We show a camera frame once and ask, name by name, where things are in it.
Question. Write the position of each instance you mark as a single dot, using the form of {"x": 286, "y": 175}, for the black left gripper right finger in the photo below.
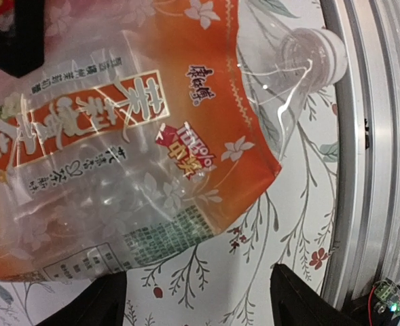
{"x": 101, "y": 303}

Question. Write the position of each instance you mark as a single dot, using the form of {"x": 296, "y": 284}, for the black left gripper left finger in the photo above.
{"x": 22, "y": 47}

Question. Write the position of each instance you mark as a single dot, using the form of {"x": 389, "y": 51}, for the large orange-label plastic bottle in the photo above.
{"x": 150, "y": 127}

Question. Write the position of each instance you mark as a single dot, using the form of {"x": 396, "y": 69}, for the white bottle cap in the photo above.
{"x": 336, "y": 55}

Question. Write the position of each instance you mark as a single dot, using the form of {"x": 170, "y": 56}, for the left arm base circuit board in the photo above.
{"x": 387, "y": 298}

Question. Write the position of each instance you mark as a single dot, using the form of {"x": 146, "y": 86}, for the floral patterned table mat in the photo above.
{"x": 224, "y": 280}

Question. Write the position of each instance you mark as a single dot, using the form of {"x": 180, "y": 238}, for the aluminium front rail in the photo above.
{"x": 366, "y": 234}

